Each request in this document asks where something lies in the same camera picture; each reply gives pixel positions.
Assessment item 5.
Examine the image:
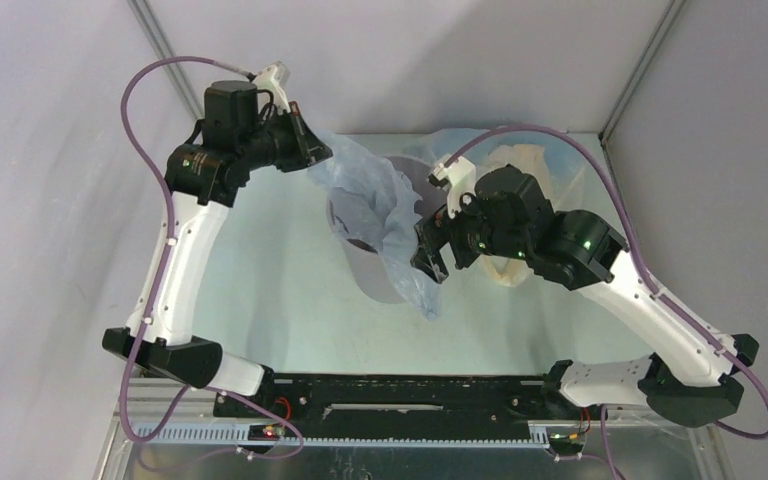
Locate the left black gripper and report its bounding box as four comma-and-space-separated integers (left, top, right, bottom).
238, 101, 333, 174

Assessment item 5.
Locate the grey plastic trash bin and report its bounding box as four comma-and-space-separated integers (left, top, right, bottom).
326, 155, 448, 306

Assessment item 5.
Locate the light blue trash bag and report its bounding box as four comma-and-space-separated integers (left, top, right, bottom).
305, 131, 448, 321

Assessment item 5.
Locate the clear bag with yellow rim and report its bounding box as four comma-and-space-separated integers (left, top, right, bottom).
403, 125, 589, 288

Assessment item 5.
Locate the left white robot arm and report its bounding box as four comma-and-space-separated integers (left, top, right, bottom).
102, 80, 332, 417

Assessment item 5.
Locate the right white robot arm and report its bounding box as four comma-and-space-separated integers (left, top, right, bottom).
411, 165, 758, 428

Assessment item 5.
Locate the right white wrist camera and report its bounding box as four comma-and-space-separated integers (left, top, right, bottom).
427, 155, 477, 219

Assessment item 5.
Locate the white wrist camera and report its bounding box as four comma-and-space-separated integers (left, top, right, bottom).
427, 155, 477, 219
253, 61, 290, 114

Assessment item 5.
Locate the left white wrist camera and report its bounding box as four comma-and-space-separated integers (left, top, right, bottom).
253, 61, 290, 114

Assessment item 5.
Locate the left aluminium frame post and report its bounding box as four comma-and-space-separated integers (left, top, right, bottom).
126, 0, 206, 121

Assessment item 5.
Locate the aluminium frame post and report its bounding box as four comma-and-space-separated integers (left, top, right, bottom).
126, 0, 206, 121
599, 0, 687, 147

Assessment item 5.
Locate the grey slotted cable duct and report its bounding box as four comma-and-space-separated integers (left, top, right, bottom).
150, 422, 549, 449

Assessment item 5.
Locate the right aluminium frame post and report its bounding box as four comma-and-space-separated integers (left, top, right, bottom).
599, 0, 687, 147

